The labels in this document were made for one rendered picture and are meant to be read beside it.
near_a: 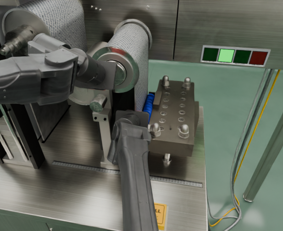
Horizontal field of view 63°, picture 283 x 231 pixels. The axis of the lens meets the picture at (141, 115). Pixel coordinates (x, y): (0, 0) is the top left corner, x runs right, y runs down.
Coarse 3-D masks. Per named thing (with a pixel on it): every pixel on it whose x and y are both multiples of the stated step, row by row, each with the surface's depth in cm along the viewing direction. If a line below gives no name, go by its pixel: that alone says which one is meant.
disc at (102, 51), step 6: (102, 48) 64; (108, 48) 63; (114, 48) 63; (120, 48) 63; (96, 54) 65; (102, 54) 65; (120, 54) 64; (126, 54) 63; (132, 60) 64; (132, 66) 65; (138, 66) 65; (138, 72) 66; (138, 78) 68; (132, 84) 69; (114, 90) 72; (120, 90) 71; (126, 90) 71
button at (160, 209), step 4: (156, 204) 70; (160, 204) 70; (164, 204) 70; (156, 208) 69; (160, 208) 69; (164, 208) 69; (156, 212) 68; (160, 212) 68; (164, 212) 68; (156, 216) 67; (160, 216) 67; (164, 216) 67; (160, 220) 66; (164, 220) 66; (160, 224) 65; (164, 224) 65; (160, 228) 66
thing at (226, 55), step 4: (220, 52) 91; (224, 52) 91; (228, 52) 90; (232, 52) 90; (220, 56) 92; (224, 56) 92; (228, 56) 91; (232, 56) 91; (220, 60) 93; (224, 60) 93; (228, 60) 92
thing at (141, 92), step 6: (144, 66) 83; (144, 72) 84; (144, 78) 86; (138, 84) 74; (144, 84) 88; (138, 90) 75; (144, 90) 90; (138, 96) 76; (144, 96) 92; (138, 102) 78; (144, 102) 93; (138, 108) 79
